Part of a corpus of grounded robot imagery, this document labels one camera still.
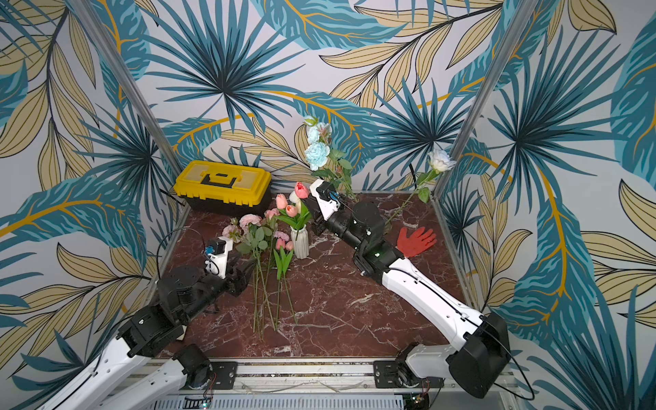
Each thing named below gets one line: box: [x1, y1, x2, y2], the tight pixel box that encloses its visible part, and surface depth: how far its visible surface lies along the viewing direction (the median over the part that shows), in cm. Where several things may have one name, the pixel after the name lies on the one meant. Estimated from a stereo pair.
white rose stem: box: [384, 148, 457, 227], surface depth 71 cm
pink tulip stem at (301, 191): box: [294, 181, 310, 229], surface depth 60 cm
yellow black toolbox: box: [173, 159, 273, 215], surface depth 102 cm
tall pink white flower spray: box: [303, 116, 360, 202], surface depth 69 cm
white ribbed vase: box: [289, 224, 310, 259], surface depth 92 cm
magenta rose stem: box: [263, 207, 282, 221], surface depth 102 cm
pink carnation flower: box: [273, 230, 290, 242], surface depth 102 cm
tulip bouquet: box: [274, 181, 312, 230], surface depth 78 cm
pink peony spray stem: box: [233, 213, 277, 337], surface depth 94 cm
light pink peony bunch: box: [222, 224, 242, 244], surface depth 102 cm
